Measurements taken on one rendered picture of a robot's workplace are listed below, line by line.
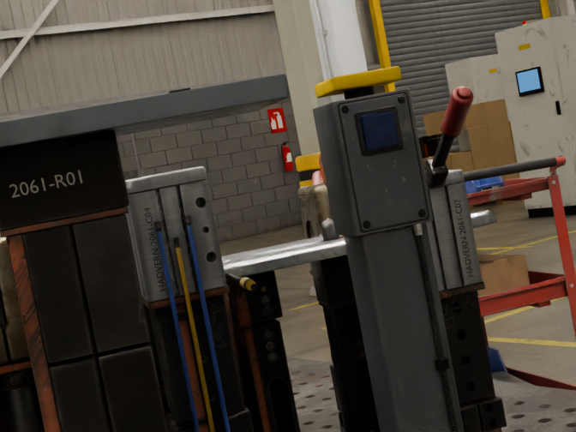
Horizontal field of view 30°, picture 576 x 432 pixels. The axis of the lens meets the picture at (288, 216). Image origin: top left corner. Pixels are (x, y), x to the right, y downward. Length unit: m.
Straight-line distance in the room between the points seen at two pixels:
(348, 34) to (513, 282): 2.11
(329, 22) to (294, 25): 3.23
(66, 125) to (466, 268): 0.46
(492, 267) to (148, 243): 2.37
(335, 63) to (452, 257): 4.05
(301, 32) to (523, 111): 3.87
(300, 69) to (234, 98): 7.50
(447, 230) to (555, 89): 10.15
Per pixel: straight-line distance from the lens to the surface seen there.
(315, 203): 1.39
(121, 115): 0.81
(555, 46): 11.18
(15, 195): 0.83
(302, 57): 8.28
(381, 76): 0.89
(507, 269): 3.33
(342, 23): 5.13
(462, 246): 1.08
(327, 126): 0.90
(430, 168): 1.05
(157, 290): 1.00
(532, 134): 11.50
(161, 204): 1.00
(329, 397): 1.81
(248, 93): 0.82
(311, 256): 1.15
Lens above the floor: 1.10
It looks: 3 degrees down
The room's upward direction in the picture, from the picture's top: 11 degrees counter-clockwise
